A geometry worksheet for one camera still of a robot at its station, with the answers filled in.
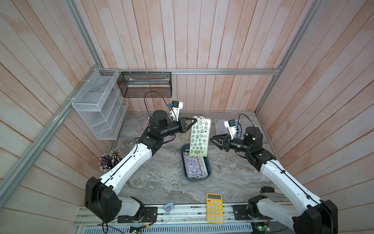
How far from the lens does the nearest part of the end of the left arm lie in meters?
0.54

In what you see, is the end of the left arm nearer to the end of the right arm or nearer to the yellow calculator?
the end of the right arm

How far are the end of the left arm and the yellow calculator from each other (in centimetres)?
44

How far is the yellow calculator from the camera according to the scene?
0.73m

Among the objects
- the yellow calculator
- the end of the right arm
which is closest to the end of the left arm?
the end of the right arm
